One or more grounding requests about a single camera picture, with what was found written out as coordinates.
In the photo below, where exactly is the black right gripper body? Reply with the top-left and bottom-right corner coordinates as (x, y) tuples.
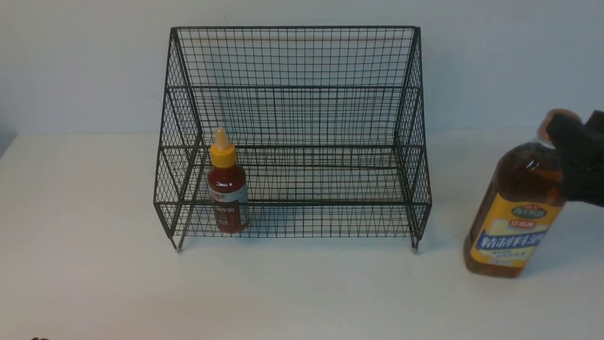
(545, 110), (604, 207)

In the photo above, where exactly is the amber cooking wine bottle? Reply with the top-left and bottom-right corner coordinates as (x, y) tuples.
(462, 109), (582, 278)

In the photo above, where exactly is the red ketchup squeeze bottle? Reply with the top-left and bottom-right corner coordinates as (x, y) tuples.
(207, 127), (251, 234)

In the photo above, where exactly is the black wire mesh shelf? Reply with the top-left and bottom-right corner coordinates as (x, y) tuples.
(153, 25), (432, 253)

